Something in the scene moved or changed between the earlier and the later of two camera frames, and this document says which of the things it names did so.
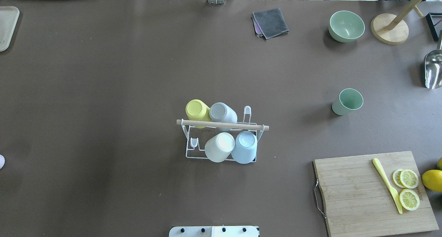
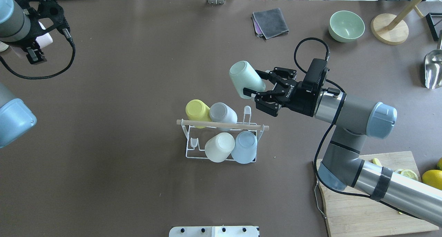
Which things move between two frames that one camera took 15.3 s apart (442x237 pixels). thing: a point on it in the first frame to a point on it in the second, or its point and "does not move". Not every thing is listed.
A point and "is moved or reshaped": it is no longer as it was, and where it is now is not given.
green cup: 349,99 is moved or reshaped
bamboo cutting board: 359,202 does not move
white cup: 218,148 does not move
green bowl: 345,26 does not move
